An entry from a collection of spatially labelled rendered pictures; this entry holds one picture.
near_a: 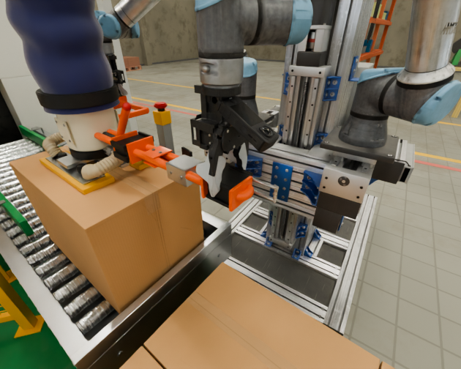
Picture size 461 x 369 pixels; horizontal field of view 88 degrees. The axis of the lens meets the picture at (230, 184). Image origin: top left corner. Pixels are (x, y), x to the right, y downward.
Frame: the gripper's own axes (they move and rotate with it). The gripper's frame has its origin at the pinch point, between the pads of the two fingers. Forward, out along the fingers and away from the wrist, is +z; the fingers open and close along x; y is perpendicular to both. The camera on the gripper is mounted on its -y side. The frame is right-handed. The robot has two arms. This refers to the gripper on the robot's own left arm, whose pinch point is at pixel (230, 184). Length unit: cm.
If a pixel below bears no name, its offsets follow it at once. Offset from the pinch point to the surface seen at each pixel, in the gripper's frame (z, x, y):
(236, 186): -2.2, 2.5, -3.5
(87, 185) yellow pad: 11.3, 12.9, 44.7
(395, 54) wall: 49, -1368, 131
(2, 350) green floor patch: 108, 59, 99
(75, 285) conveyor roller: 54, 26, 55
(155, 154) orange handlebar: -1.2, 1.8, 23.2
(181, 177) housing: 0.8, 3.5, 11.7
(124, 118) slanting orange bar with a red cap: -8.1, 1.2, 35.7
